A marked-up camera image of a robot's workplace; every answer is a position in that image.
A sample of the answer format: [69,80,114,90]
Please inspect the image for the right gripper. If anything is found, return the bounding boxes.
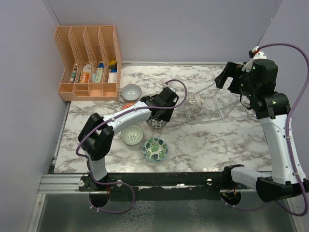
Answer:
[216,61,257,99]

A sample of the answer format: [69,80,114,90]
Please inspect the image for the white brown lattice bowl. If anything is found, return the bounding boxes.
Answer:
[187,94,204,113]

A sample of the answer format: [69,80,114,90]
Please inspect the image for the dark floral pink bowl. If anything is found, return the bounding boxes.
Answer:
[146,118,167,129]

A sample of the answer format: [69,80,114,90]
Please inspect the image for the grey blue bowl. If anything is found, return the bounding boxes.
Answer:
[121,84,142,102]

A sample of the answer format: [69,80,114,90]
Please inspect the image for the orange white floral bowl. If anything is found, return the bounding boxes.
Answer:
[121,102,135,110]

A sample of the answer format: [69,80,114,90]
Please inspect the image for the white green patterned bowl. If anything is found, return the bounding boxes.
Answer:
[120,125,144,145]

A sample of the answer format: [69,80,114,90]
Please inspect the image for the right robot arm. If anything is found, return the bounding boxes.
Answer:
[215,59,309,203]

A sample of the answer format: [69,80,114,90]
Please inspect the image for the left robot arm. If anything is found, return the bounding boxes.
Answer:
[76,87,179,191]

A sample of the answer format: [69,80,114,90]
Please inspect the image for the clear acrylic dish rack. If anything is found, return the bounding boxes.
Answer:
[183,82,240,125]

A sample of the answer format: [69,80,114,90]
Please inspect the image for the green leaf pattern bowl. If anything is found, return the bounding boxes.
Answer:
[142,137,169,162]

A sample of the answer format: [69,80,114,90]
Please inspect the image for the blue yellow items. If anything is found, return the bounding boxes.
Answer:
[98,60,117,73]

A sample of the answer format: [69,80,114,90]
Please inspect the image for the green white box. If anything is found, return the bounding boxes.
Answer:
[92,67,104,83]

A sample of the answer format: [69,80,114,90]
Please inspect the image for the orange white box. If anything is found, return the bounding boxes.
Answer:
[79,63,93,84]

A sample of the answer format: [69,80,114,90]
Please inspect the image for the orange plastic file organizer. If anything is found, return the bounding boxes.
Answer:
[54,26,122,102]

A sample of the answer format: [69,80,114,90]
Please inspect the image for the small bottles in organizer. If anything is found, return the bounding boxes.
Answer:
[70,63,78,83]

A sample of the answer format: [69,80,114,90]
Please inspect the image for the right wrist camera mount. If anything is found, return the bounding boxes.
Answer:
[242,46,267,73]

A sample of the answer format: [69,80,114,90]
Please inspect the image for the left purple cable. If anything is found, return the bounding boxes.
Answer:
[76,79,188,214]

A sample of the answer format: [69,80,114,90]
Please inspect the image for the purple cable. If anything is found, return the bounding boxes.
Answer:
[76,79,188,214]
[225,43,309,216]

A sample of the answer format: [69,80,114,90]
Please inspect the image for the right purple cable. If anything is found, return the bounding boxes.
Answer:
[225,43,309,216]

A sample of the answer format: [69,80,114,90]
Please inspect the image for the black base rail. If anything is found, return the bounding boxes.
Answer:
[79,172,248,201]

